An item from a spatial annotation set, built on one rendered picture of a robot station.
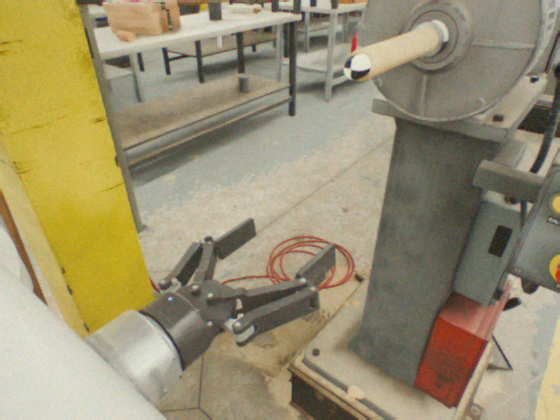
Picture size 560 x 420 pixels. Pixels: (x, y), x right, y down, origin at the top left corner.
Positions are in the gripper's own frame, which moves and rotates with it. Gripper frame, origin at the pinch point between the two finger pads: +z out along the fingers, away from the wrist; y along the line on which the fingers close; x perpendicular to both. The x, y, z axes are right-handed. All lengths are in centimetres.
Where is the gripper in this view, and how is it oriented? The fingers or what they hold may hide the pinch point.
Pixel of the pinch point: (285, 242)
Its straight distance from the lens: 51.2
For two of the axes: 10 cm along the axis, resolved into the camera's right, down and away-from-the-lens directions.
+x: -1.2, -8.7, -4.8
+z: 6.3, -4.4, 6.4
